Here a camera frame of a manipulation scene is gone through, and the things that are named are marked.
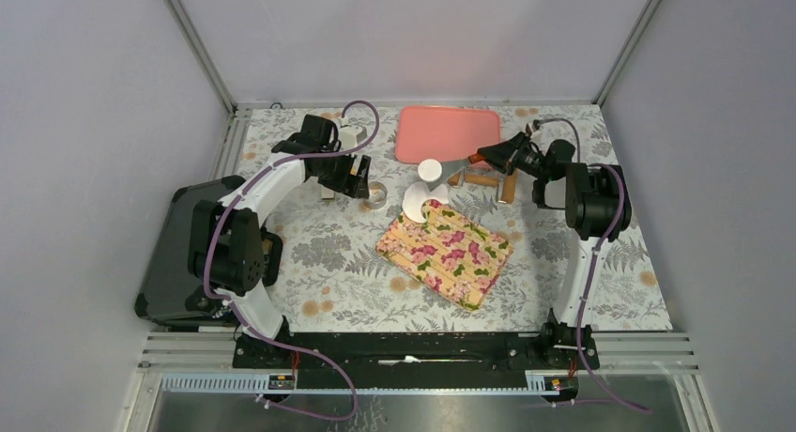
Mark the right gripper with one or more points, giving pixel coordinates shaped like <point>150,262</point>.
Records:
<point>502,154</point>

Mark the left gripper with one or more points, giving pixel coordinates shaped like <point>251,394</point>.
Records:
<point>353,184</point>

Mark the wooden double-ended roller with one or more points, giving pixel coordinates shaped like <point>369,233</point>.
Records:
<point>506,186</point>

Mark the pink plastic tray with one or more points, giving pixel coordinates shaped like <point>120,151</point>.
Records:
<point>443,133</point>

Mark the white dough ball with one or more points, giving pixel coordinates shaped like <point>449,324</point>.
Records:
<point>418,194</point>

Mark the round cut dough wrapper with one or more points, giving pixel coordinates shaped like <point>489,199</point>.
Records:
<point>430,170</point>

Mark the floral cutting board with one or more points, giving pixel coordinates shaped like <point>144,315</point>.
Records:
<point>453,256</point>

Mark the metal scraper red handle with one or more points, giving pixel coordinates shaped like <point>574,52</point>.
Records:
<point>451,168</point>

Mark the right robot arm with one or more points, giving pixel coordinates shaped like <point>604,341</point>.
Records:
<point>597,208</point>

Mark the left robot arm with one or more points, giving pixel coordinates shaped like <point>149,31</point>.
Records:
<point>226,242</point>

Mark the black case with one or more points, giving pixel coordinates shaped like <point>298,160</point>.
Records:
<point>170,295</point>

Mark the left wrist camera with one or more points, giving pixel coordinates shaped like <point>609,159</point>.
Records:
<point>351,136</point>

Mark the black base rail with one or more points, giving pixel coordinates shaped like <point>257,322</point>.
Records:
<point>414,361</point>

